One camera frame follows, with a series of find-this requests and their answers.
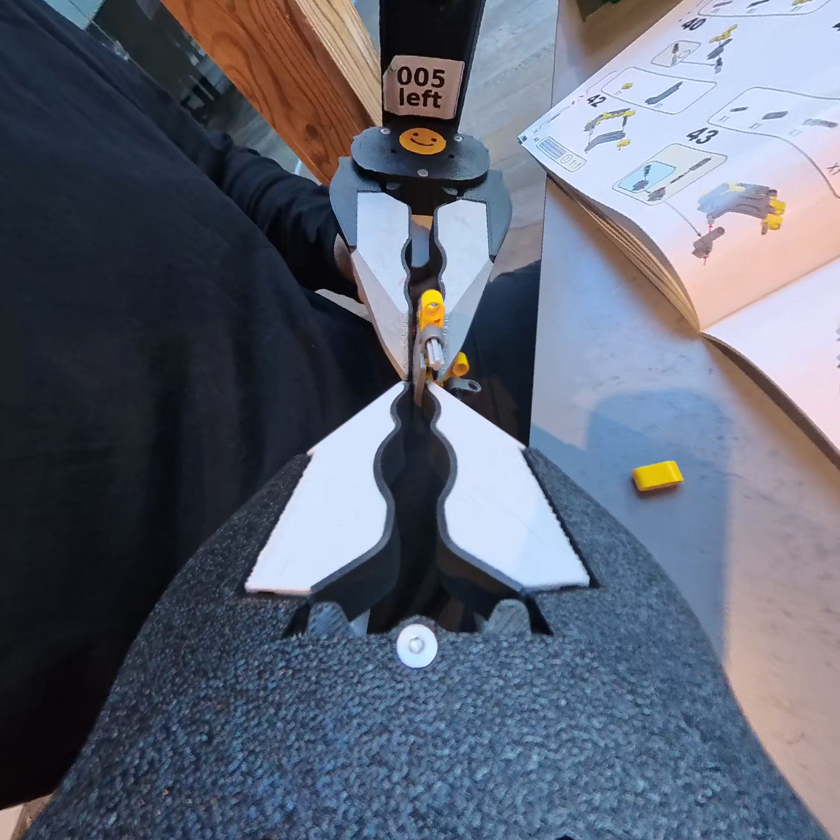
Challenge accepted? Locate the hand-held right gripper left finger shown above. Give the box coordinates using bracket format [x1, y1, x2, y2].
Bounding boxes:
[245, 382, 414, 597]

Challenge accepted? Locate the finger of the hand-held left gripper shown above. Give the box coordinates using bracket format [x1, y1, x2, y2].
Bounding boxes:
[434, 197, 494, 343]
[350, 196, 422, 384]

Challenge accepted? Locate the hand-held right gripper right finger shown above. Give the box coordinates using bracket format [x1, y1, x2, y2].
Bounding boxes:
[421, 382, 592, 597]

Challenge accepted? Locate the grey yellow brick assembly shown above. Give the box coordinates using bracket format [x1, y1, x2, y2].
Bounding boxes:
[410, 287, 483, 411]

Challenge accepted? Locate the small yellow two-hole brick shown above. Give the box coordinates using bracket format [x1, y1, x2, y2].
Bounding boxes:
[631, 461, 685, 492]

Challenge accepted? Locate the wooden beam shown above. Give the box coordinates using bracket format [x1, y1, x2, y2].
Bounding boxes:
[161, 0, 385, 185]

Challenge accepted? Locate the green plastic bin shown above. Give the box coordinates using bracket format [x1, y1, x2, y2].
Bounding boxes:
[576, 0, 667, 21]

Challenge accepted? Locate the open instruction booklet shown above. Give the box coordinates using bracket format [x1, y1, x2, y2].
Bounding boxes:
[518, 0, 840, 467]

